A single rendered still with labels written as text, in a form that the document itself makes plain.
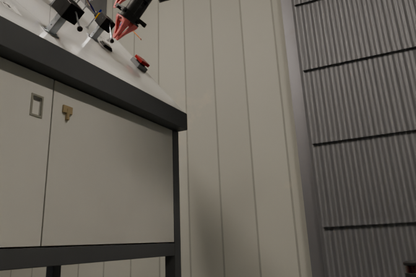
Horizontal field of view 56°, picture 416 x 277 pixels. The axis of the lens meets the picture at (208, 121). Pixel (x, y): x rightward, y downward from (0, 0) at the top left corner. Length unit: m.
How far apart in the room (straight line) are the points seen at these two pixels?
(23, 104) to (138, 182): 0.44
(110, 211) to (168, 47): 1.98
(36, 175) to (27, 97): 0.18
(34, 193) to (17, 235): 0.09
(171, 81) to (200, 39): 0.37
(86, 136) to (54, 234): 0.26
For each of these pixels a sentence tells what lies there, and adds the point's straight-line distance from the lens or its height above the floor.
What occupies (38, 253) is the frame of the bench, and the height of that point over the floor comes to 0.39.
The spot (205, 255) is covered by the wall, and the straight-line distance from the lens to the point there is 2.48.
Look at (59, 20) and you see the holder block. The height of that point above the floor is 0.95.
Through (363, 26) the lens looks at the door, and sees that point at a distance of 2.48.
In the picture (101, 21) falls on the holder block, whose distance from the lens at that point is 1.42.
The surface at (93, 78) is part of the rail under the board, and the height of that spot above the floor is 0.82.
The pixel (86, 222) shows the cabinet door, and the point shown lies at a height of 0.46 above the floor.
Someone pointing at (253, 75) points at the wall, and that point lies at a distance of 2.55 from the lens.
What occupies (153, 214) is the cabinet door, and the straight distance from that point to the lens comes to 1.29.
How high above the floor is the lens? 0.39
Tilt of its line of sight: 17 degrees up
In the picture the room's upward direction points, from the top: 3 degrees counter-clockwise
